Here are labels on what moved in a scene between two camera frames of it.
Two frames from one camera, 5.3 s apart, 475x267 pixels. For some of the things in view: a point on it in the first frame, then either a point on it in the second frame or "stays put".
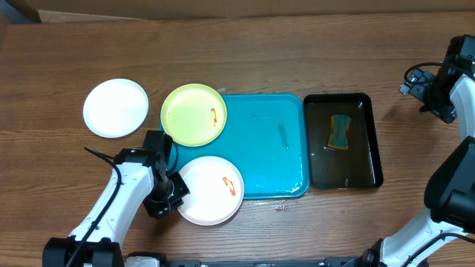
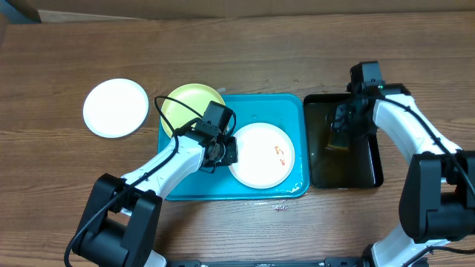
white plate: (116, 107) stays put
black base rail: (351, 262) stays put
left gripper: (157, 211) -> (232, 143)
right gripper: (420, 91) -> (344, 116)
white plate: (216, 190) -> (266, 156)
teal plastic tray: (265, 137) stays put
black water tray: (358, 165) stays put
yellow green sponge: (338, 133) stays put
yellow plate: (194, 115) stays put
